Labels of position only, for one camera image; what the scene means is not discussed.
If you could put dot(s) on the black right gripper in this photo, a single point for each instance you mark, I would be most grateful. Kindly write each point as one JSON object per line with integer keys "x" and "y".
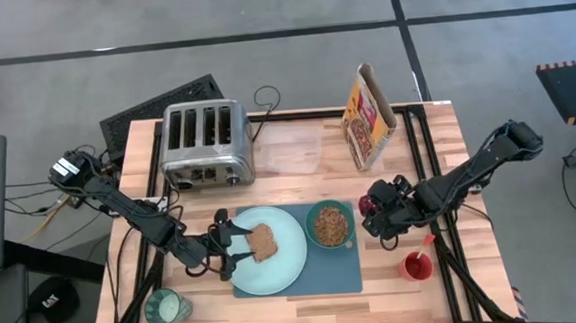
{"x": 401, "y": 207}

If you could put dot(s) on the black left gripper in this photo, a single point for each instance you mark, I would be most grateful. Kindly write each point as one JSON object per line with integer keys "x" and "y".
{"x": 219, "y": 246}

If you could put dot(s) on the red apple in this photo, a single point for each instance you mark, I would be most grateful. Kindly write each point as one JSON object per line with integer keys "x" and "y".
{"x": 366, "y": 206}

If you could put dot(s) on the brown bread toast slice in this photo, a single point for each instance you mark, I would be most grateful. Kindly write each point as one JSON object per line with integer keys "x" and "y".
{"x": 263, "y": 243}

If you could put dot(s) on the Raisin Nut Bran cereal box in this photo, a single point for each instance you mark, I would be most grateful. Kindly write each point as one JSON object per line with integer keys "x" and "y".
{"x": 366, "y": 121}

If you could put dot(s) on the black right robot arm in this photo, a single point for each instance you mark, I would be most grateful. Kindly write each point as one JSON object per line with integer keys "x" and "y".
{"x": 469, "y": 175}

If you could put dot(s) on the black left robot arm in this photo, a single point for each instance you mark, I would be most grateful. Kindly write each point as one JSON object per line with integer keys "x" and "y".
{"x": 141, "y": 220}

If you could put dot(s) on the brown cereal flakes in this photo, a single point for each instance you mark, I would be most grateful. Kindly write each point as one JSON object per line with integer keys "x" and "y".
{"x": 331, "y": 226}

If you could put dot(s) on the pale blue round plate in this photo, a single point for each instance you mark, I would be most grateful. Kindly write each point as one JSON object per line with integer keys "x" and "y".
{"x": 280, "y": 272}

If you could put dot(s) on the teal ribbed bowl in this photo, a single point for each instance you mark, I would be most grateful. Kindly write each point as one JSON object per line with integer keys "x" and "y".
{"x": 309, "y": 225}

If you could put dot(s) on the red cup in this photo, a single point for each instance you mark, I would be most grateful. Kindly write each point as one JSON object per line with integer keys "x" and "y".
{"x": 417, "y": 270}

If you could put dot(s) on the blue rectangular placemat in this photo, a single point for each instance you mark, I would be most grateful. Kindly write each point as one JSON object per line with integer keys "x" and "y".
{"x": 335, "y": 274}

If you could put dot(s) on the stainless steel four-slot toaster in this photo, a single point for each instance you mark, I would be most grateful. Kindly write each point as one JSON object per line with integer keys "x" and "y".
{"x": 208, "y": 161}

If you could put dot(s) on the green glass of milk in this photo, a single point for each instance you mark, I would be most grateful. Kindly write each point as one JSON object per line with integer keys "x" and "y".
{"x": 169, "y": 309}

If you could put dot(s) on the black perforated panel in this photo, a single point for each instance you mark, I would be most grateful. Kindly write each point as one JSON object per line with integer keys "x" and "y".
{"x": 164, "y": 106}

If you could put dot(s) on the black cap with logo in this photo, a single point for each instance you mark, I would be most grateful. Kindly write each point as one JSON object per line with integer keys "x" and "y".
{"x": 51, "y": 301}

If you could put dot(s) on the black orange striped floor mat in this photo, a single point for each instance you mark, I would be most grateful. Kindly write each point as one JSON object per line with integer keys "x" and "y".
{"x": 574, "y": 89}

